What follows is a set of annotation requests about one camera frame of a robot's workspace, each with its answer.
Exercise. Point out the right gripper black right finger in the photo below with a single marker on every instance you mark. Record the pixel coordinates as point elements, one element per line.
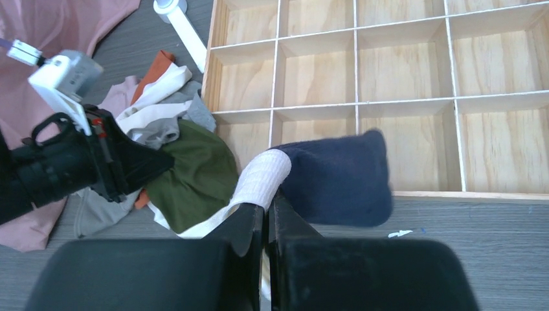
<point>313,272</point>

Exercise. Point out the olive green underwear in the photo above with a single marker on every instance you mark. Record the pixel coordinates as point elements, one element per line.
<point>201,181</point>

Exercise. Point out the pink trousers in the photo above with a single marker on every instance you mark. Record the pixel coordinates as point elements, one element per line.
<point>29,94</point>

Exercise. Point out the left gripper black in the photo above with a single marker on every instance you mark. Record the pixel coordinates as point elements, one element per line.
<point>58,159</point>

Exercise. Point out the navy underwear cream waistband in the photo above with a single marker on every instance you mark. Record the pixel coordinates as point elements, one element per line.
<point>337,181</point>

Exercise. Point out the white metal clothes rack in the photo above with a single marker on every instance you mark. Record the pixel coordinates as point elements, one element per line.
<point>174,12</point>

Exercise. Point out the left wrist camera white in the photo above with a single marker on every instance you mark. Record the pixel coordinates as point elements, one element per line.
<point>62,81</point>

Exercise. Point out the orange underwear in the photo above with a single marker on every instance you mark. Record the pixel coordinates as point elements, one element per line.
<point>158,67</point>

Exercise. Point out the wooden compartment tray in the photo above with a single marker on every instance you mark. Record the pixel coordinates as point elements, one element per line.
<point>458,88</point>

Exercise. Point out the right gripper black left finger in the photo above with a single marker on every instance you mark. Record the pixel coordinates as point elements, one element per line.
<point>218,272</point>

